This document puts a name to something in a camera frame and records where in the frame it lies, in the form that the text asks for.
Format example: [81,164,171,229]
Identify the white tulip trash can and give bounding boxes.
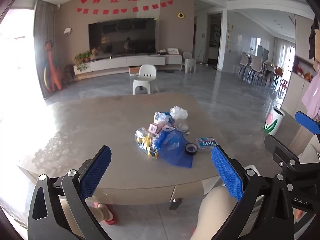
[264,108,285,136]

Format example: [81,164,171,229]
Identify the large black television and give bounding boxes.
[88,18,156,59]

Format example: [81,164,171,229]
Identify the potted green plant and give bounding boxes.
[74,50,92,71]

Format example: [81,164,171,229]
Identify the blue white snack bag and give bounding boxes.
[153,112,175,131]

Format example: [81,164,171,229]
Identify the clear blue-label plastic box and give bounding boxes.
[196,137,217,150]

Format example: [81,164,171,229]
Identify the white tv cabinet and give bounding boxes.
[73,55,182,75]

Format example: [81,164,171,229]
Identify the person's bare leg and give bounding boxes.
[190,186,238,240]

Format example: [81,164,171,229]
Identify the crumpled clear plastic bag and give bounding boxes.
[170,106,188,120]

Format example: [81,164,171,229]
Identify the stacked white stools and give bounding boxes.
[180,51,196,74]

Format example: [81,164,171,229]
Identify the dark tape roll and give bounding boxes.
[185,143,198,156]

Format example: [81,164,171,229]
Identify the blue plastic bag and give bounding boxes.
[155,129,193,168]

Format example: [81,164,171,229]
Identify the yellow sunflower wall decoration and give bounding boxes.
[177,12,185,19]

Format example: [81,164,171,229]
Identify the dining table with chairs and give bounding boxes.
[238,52,282,87]

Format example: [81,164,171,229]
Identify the white plastic chair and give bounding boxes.
[132,64,157,95]

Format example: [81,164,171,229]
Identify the yellow snack wrapper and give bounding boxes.
[135,127,158,158]

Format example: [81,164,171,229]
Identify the pink cardboard box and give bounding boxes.
[148,124,161,134]

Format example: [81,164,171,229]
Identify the round cartoon bear case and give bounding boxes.
[176,124,189,133]

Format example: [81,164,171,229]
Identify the hanging pink purple clothes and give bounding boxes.
[302,63,320,120]

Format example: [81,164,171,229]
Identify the red slipper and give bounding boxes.
[94,202,117,225]

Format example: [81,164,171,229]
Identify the orange dinosaur toy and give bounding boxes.
[45,41,63,92]

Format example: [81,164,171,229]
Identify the red paper wall banner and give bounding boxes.
[75,0,175,16]

